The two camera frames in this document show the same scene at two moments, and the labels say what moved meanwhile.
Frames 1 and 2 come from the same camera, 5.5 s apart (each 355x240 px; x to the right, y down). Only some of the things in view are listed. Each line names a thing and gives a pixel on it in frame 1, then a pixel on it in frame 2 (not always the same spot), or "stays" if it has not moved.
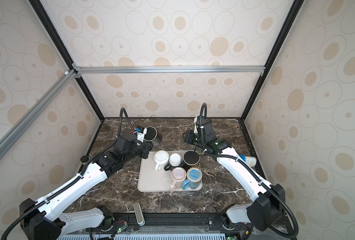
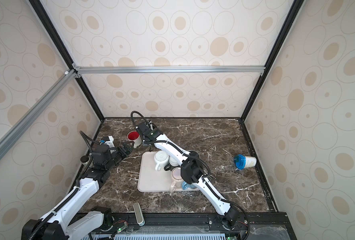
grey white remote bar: [138, 214] stays
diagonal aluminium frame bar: [8, 139] stays
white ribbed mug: [161, 159] stays
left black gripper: [145, 145] -> [127, 150]
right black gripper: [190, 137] -> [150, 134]
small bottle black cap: [84, 159] stays
